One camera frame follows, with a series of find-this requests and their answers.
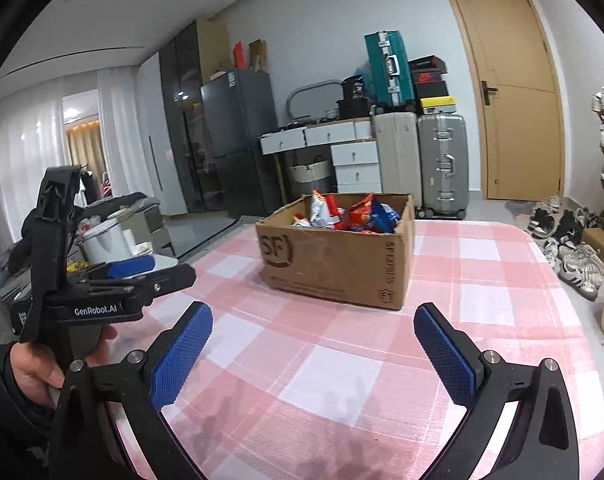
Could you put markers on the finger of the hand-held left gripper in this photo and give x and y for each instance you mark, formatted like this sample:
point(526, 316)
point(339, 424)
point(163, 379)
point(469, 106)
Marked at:
point(131, 266)
point(171, 280)

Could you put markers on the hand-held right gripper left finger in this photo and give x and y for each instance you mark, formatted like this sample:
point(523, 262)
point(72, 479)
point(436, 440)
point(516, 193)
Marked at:
point(181, 355)

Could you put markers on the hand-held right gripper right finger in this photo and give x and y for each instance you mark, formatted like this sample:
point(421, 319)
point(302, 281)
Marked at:
point(444, 355)

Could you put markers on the white red noodle snack packet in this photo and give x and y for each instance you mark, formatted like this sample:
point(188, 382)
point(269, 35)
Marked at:
point(302, 221)
point(324, 212)

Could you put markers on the blue cookie packet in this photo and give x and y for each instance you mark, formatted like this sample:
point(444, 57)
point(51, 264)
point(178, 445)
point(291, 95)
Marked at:
point(386, 217)

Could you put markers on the red chip packet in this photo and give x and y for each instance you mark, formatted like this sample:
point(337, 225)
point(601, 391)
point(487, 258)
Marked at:
point(362, 215)

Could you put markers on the person's left forearm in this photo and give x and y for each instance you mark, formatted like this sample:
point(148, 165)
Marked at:
point(11, 435)

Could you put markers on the person's left hand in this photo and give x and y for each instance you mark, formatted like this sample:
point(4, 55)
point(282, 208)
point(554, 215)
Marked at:
point(31, 370)

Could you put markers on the white cup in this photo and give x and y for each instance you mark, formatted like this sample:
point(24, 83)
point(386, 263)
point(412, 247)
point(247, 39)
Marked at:
point(142, 250)

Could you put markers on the white kettle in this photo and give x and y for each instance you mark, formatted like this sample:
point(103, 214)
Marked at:
point(104, 245)

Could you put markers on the pink checked tablecloth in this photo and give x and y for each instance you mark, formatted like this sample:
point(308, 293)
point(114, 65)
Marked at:
point(332, 360)

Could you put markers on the white sheer curtain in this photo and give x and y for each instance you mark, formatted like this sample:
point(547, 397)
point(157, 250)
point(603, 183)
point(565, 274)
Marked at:
point(26, 135)

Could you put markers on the white wardrobe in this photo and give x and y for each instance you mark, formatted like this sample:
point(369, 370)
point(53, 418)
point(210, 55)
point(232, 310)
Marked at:
point(151, 135)

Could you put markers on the dark glass cabinet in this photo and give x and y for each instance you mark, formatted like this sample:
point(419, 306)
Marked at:
point(181, 135)

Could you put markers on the pile of loose shoes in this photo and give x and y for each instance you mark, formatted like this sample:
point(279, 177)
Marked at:
point(567, 255)

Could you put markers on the grey refrigerator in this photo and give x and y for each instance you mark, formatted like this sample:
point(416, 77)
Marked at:
point(239, 135)

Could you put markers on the grey door mat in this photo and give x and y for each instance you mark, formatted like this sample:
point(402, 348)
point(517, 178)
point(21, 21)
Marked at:
point(519, 209)

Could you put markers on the woven laundry basket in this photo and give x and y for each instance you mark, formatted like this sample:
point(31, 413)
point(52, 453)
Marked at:
point(309, 180)

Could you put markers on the small brown cardboard box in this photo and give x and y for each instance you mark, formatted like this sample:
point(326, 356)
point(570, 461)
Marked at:
point(602, 242)

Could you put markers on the silver suitcase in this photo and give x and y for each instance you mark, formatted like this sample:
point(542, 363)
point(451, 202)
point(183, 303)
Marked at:
point(442, 160)

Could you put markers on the white suitcase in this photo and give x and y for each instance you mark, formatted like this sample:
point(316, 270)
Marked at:
point(397, 160)

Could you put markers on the white dresser with drawers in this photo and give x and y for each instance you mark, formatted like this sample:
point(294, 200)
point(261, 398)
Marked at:
point(354, 160)

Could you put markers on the arched grey mirror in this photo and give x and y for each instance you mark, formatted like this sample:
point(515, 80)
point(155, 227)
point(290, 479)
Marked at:
point(294, 100)

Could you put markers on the wooden door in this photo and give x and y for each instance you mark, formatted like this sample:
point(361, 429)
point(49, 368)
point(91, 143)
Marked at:
point(507, 135)

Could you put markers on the large tan cardboard box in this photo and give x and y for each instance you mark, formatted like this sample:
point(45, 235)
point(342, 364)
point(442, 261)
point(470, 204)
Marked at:
point(211, 50)

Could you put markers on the red paper bag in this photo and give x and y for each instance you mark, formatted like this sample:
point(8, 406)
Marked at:
point(239, 55)

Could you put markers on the small brown paper bag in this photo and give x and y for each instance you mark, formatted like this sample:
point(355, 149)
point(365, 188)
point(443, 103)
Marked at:
point(258, 56)

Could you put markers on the yellow black shoe box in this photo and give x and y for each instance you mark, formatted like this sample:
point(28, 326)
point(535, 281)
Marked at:
point(438, 106)

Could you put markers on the black storage box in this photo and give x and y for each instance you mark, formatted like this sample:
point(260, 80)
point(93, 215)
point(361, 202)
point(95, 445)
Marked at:
point(354, 109)

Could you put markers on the black printed bag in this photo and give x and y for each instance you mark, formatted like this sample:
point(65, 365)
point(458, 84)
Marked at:
point(353, 88)

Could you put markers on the black shoe box red logo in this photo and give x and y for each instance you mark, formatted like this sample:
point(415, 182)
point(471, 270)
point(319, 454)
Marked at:
point(429, 76)

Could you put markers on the teal suitcase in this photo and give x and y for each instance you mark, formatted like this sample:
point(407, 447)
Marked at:
point(382, 70)

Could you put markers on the black shoe box red stripe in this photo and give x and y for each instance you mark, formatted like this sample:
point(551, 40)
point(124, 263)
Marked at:
point(428, 63)

